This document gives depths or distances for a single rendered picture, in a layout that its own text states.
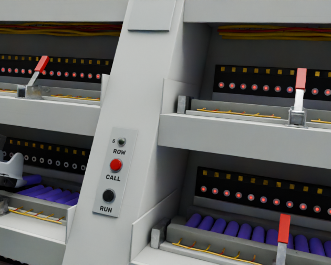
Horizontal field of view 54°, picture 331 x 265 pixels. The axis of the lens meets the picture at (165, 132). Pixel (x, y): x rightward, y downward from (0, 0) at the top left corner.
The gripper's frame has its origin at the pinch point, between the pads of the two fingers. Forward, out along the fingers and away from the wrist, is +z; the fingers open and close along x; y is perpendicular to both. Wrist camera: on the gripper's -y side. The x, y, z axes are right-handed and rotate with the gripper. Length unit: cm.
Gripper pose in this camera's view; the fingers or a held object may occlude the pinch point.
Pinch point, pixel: (14, 184)
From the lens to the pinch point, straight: 66.7
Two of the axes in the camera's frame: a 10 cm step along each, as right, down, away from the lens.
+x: -9.3, -1.2, 3.4
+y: 2.0, -9.5, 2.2
